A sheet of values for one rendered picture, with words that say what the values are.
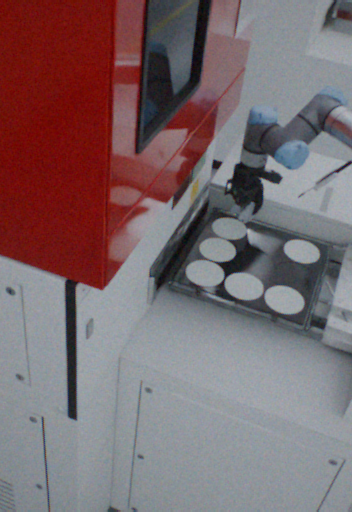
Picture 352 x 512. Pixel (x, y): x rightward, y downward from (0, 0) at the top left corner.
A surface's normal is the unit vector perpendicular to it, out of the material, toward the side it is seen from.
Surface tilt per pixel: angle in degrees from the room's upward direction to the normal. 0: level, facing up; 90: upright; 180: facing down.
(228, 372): 0
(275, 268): 0
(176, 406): 90
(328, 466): 90
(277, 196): 0
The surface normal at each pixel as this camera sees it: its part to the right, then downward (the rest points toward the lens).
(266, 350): 0.10, -0.76
